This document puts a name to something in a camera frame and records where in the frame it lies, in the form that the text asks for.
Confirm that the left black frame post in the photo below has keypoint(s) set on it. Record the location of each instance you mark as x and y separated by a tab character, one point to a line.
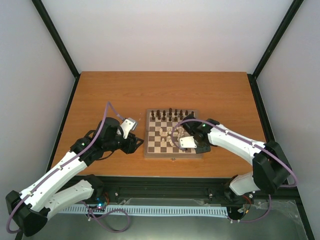
46	19

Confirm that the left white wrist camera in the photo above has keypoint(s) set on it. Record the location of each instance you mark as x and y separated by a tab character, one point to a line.
127	126

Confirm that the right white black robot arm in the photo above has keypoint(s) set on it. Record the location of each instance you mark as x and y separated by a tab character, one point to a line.
270	166

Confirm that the wooden chess board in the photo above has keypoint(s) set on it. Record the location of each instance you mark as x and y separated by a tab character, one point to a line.
152	141

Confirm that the light blue slotted cable duct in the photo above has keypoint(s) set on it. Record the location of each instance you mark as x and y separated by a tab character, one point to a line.
161	211

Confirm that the light lying chess piece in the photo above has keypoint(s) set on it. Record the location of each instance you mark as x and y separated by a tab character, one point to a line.
171	141

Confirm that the dark chess pieces row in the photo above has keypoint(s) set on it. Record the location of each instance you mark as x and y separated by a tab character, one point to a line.
169	114

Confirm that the light standing pawn piece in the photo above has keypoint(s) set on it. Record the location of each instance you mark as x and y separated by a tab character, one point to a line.
163	142

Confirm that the black aluminium frame rail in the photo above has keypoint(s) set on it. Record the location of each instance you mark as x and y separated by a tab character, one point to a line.
211	190

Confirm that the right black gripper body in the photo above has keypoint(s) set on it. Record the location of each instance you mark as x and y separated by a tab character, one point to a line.
206	148

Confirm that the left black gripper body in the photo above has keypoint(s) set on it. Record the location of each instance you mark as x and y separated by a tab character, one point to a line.
127	148

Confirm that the green lit circuit board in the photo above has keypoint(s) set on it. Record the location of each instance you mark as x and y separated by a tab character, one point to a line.
101	205

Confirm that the right black frame post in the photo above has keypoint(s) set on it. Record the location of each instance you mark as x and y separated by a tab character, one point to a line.
284	24

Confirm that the black frame post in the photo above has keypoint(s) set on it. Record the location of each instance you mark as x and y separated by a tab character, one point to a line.
284	24
46	19

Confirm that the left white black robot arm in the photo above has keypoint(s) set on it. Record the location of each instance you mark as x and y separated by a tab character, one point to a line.
32	207

